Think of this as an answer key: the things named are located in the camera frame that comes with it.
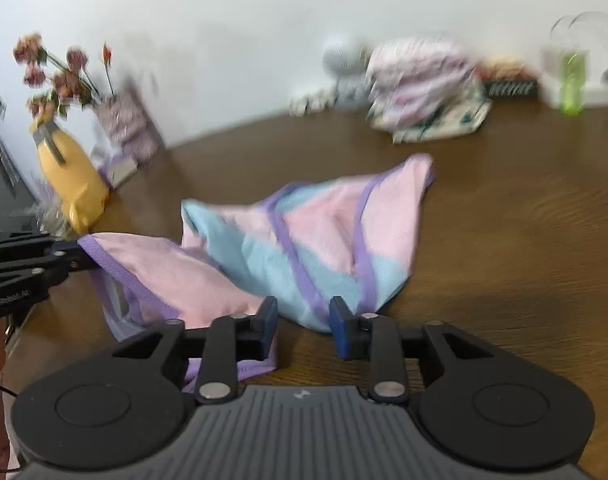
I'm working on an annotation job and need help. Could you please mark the pink blue purple garment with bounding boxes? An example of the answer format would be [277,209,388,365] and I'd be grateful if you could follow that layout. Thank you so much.
[77,153,436,395]

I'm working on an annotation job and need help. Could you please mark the folded floral clothes pile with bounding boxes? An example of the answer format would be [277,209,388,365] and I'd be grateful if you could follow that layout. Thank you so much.
[367,36,492,144]

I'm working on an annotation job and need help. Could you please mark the glass jar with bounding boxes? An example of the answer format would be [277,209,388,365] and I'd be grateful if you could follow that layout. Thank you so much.
[34,200,76,240]

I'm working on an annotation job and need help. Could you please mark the yellow thermos jug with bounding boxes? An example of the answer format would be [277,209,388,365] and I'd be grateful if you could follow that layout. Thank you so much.
[31,119,110,235]

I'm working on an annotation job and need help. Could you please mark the purple tissue box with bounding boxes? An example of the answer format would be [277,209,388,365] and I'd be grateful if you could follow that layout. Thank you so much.
[90,146,138,190]

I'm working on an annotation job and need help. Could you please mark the purple knitted vase cover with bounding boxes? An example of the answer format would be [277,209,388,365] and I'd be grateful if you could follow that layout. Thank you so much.
[94,88,163,166]

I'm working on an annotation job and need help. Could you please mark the dried rose bouquet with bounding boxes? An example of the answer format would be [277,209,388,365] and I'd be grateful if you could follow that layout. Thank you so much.
[13,32,116,122]

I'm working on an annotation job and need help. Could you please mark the white astronaut figurine speaker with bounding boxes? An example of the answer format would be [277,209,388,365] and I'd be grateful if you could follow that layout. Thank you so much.
[322,36,371,110]

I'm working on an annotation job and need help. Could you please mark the green bottle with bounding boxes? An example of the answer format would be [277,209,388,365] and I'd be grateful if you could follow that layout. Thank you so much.
[560,50,586,116]

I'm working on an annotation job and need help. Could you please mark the white charging cables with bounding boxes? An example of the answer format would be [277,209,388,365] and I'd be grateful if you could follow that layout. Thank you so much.
[548,8,608,61]

